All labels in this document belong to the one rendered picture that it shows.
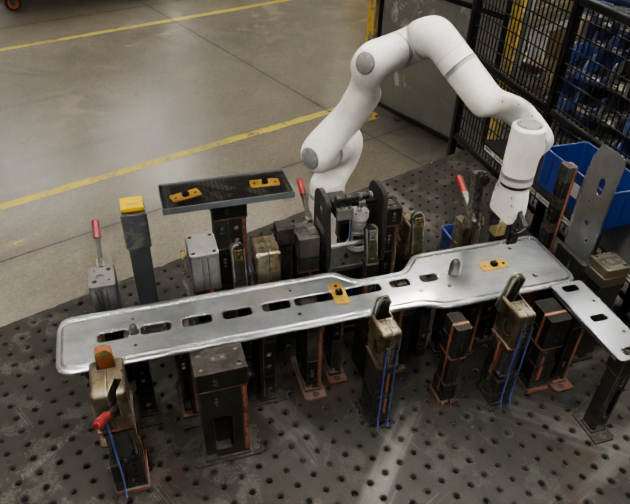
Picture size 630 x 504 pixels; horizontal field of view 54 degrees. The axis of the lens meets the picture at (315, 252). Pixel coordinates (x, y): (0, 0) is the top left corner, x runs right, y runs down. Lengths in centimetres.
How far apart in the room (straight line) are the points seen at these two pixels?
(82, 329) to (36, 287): 183
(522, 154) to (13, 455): 148
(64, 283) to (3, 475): 177
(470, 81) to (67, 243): 264
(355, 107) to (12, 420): 127
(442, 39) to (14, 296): 251
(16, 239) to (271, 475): 255
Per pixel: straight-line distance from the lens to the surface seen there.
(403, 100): 461
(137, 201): 174
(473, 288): 172
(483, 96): 159
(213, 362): 143
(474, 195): 182
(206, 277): 164
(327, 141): 188
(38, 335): 209
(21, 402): 192
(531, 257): 189
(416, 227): 179
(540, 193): 215
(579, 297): 179
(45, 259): 361
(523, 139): 157
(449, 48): 161
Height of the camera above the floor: 207
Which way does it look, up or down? 37 degrees down
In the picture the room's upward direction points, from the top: 2 degrees clockwise
